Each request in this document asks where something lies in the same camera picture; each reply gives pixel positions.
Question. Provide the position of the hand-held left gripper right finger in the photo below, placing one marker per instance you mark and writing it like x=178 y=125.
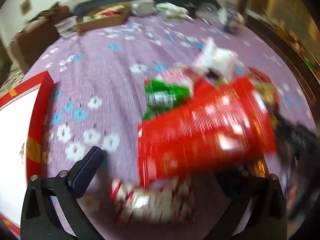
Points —
x=252 y=187

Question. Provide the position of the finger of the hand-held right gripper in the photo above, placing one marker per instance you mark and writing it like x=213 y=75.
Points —
x=281 y=120

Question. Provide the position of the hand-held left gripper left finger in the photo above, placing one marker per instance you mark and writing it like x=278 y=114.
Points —
x=86 y=170

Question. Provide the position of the red box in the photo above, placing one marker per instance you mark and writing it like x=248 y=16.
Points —
x=37 y=120

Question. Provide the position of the large red snack packet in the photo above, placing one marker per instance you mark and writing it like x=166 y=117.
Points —
x=200 y=135

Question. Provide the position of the red white snack packet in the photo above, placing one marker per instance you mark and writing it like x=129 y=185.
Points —
x=155 y=200

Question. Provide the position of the yellow red snack packet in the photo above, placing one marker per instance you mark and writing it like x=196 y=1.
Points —
x=265 y=92

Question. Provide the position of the white pink snack packet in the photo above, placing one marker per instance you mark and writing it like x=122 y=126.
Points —
x=215 y=60

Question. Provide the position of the wooden furniture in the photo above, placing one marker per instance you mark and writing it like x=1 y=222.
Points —
x=287 y=25

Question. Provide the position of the purple floral tablecloth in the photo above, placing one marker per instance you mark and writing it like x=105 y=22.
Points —
x=105 y=67

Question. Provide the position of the green snack packet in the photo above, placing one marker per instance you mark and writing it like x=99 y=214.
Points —
x=162 y=95

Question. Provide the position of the white dark object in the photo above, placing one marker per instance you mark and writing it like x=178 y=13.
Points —
x=230 y=18

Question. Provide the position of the pink striped snack packet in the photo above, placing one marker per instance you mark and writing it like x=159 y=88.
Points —
x=175 y=76

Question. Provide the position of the patterned cushion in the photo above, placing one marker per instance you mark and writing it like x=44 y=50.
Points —
x=10 y=76

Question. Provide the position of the brown armchair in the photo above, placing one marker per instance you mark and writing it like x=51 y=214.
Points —
x=32 y=40

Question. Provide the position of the clear plastic container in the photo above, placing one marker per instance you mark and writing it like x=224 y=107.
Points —
x=65 y=26

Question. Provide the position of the cardboard box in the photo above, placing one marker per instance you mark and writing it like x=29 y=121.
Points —
x=100 y=23

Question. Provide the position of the crumpled plastic bags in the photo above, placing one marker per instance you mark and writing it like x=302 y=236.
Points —
x=172 y=10

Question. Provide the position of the pile of assorted snack packets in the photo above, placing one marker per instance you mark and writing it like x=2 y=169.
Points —
x=107 y=12

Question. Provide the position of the dark sofa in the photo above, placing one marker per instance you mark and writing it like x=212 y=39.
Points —
x=85 y=7

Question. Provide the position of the small wall plate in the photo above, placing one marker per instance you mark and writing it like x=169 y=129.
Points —
x=25 y=7

